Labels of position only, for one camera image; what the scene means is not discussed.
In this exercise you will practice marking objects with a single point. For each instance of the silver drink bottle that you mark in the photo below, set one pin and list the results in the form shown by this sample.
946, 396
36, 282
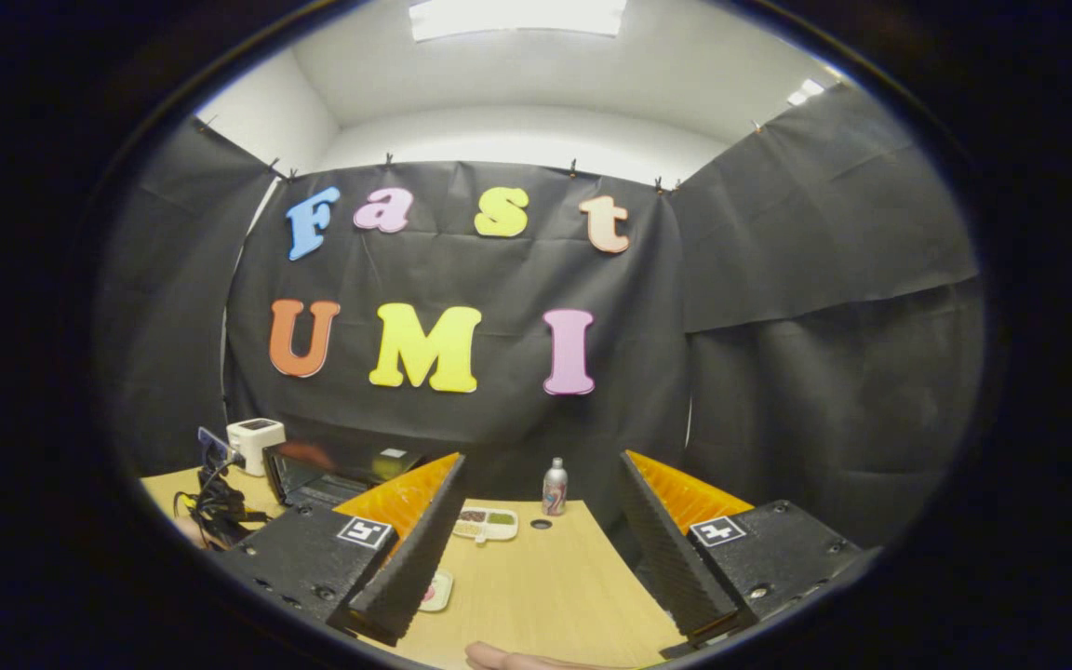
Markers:
555, 489

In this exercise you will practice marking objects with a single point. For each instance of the black backdrop cloth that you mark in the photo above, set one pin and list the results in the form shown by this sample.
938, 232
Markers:
517, 279

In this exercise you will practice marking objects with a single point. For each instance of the pale green square plate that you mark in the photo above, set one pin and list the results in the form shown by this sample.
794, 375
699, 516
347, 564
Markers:
441, 584

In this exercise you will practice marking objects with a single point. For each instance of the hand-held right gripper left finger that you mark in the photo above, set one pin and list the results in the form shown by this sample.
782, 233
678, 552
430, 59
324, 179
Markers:
415, 558

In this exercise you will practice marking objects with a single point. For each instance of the black electric oven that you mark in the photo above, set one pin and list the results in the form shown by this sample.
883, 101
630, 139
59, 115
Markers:
350, 484

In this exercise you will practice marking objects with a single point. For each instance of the white toaster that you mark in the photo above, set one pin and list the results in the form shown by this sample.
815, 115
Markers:
255, 445

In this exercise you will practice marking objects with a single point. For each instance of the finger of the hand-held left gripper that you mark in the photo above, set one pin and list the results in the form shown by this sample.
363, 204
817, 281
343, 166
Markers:
308, 456

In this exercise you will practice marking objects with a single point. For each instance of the small ceiling light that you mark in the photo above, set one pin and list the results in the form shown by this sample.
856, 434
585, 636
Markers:
806, 91

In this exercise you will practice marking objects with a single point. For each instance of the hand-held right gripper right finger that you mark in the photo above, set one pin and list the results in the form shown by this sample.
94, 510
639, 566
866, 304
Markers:
671, 554

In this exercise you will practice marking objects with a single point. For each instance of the large ceiling light panel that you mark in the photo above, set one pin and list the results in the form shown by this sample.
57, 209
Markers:
517, 17

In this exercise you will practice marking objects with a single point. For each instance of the white compartment tray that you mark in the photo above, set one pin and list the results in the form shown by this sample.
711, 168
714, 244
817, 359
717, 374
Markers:
485, 524

